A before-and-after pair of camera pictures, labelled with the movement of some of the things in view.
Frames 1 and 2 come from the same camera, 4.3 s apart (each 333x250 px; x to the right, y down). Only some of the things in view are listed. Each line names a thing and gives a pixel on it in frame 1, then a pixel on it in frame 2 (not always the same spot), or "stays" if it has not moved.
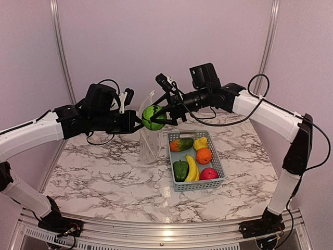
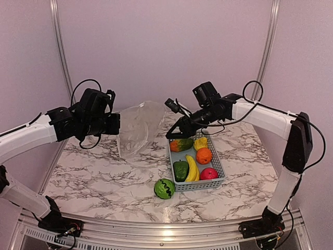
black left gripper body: x=101 y=121 stays
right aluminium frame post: x=260 y=88 stays
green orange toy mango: x=180 y=145 stays
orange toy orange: x=204 y=155 stays
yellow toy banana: x=193 y=174 stays
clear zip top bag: x=150 y=140 to x=139 y=126
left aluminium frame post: x=54 y=17 stays
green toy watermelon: x=146 y=115 to x=164 y=188
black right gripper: x=176 y=102 to x=184 y=133
